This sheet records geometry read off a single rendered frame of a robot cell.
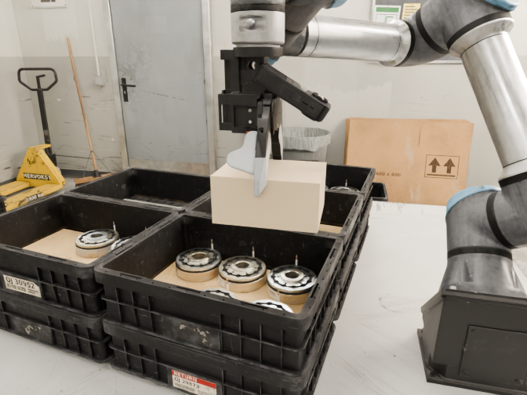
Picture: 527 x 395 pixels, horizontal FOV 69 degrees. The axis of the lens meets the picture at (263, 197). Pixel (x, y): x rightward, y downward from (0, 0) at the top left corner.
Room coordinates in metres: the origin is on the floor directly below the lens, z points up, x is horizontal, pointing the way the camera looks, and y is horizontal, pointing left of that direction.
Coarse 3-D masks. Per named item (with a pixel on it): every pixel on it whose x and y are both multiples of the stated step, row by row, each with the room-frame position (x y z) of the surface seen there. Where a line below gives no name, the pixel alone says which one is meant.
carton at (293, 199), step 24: (288, 168) 0.59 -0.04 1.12; (312, 168) 0.59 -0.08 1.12; (216, 192) 0.54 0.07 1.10; (240, 192) 0.53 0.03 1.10; (264, 192) 0.52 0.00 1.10; (288, 192) 0.52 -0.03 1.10; (312, 192) 0.51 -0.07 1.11; (216, 216) 0.54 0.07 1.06; (240, 216) 0.53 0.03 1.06; (264, 216) 0.52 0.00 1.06; (288, 216) 0.52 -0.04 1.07; (312, 216) 0.51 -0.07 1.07
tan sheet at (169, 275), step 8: (168, 272) 0.76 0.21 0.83; (160, 280) 0.73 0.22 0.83; (168, 280) 0.73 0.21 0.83; (176, 280) 0.73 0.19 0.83; (216, 280) 0.73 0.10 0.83; (200, 288) 0.70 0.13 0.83; (264, 288) 0.70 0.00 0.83; (240, 296) 0.67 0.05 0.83; (248, 296) 0.67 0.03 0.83; (256, 296) 0.67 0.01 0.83; (264, 296) 0.67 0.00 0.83; (288, 304) 0.64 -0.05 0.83; (296, 312) 0.62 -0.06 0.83
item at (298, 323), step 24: (192, 216) 0.85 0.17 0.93; (144, 240) 0.72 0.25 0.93; (336, 240) 0.72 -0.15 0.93; (144, 288) 0.56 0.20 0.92; (168, 288) 0.54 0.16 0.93; (192, 288) 0.54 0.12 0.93; (312, 288) 0.54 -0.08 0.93; (216, 312) 0.51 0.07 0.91; (240, 312) 0.49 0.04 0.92; (264, 312) 0.48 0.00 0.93; (288, 312) 0.48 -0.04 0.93; (312, 312) 0.49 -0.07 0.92
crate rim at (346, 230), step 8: (328, 192) 1.04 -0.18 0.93; (336, 192) 1.03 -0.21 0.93; (344, 192) 1.03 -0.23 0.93; (200, 200) 0.96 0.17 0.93; (208, 200) 0.97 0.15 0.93; (360, 200) 0.96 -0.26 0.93; (192, 208) 0.90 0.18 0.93; (352, 208) 0.90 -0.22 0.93; (360, 208) 0.95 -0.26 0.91; (352, 216) 0.85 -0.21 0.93; (344, 224) 0.80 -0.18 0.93; (352, 224) 0.83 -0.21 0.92; (320, 232) 0.76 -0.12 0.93; (328, 232) 0.76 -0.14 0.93; (344, 232) 0.76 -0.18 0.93; (344, 240) 0.75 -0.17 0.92
